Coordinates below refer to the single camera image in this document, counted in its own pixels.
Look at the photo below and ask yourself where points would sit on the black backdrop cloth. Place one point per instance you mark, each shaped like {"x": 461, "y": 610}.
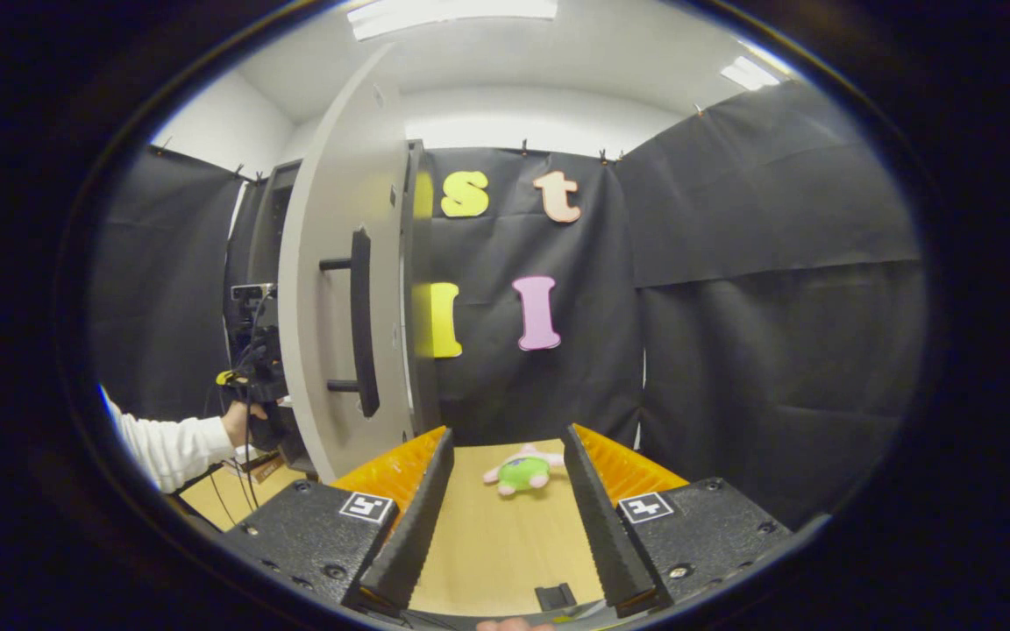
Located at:
{"x": 777, "y": 350}

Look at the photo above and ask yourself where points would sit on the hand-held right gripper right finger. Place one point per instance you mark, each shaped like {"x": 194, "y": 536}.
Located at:
{"x": 601, "y": 526}

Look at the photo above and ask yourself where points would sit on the grey cabinet door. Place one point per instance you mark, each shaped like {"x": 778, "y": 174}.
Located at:
{"x": 330, "y": 219}

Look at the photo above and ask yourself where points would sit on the small ceiling light panel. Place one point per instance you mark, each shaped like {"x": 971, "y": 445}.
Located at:
{"x": 750, "y": 73}

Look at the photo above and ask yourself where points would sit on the brown book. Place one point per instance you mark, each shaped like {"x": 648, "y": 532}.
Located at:
{"x": 264, "y": 469}

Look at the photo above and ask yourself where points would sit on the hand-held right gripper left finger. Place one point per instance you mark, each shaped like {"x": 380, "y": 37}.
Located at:
{"x": 408, "y": 535}

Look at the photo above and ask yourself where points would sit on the pink and green plush toy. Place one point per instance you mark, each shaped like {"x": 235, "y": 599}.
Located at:
{"x": 522, "y": 471}

